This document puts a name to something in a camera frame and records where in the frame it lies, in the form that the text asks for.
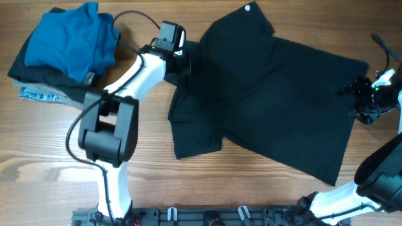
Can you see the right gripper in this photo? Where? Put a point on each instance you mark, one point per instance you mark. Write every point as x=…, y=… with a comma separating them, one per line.
x=356, y=87

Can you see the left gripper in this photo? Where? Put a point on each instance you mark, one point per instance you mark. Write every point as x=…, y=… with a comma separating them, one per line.
x=186, y=66

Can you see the black t-shirt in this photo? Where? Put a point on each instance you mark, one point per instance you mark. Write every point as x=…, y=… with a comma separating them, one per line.
x=280, y=99

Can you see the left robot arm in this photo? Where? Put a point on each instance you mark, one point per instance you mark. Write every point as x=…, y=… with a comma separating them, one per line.
x=109, y=131

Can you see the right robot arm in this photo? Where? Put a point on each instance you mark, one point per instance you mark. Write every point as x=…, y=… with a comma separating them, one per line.
x=377, y=183

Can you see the blue folded shirt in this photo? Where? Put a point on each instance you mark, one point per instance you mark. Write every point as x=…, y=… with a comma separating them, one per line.
x=76, y=42

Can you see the grey folded garment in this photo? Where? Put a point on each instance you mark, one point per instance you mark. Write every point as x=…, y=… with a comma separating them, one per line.
x=44, y=89

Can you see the black folded garment in stack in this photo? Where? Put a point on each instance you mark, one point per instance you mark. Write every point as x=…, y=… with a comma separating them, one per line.
x=36, y=74

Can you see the light blue denim garment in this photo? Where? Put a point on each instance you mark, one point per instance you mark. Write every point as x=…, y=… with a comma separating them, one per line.
x=29, y=94

